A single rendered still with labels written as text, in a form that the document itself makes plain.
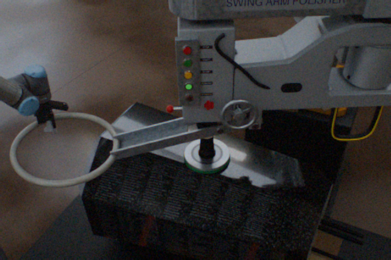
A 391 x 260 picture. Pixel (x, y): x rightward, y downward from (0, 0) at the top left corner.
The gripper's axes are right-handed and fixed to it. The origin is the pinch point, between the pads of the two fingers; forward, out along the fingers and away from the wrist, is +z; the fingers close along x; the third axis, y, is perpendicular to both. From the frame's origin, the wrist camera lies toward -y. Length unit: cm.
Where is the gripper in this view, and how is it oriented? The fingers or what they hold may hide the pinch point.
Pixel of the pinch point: (54, 129)
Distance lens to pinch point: 218.8
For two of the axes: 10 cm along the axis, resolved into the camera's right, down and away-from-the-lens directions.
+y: -8.5, 3.2, -4.3
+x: 5.3, 5.8, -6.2
